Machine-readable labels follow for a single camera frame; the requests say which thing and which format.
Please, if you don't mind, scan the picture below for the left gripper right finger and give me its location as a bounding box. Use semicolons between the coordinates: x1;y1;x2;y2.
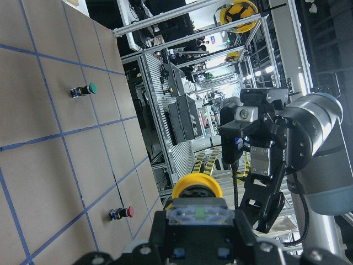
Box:
229;209;256;259

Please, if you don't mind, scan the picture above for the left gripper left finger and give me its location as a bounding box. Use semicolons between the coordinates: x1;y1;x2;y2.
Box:
148;211;173;259

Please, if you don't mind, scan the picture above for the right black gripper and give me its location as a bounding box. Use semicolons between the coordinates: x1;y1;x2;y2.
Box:
218;96;287;234

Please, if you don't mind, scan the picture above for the yellow push button switch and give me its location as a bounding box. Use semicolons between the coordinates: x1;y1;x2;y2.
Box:
166;173;234;226

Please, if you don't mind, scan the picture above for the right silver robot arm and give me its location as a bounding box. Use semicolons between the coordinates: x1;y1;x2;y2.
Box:
219;88;352;233

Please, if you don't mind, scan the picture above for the yellow hard hat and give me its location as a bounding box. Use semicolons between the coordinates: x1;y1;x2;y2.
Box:
225;51;240;62
220;0;259;34

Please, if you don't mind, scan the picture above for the red push button switch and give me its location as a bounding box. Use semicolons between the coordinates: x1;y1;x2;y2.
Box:
109;206;135;220

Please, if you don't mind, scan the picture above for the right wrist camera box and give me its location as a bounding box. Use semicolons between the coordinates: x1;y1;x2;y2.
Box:
240;88;288;107

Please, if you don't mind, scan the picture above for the green push button switch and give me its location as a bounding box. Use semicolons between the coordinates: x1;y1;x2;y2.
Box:
70;83;97;98

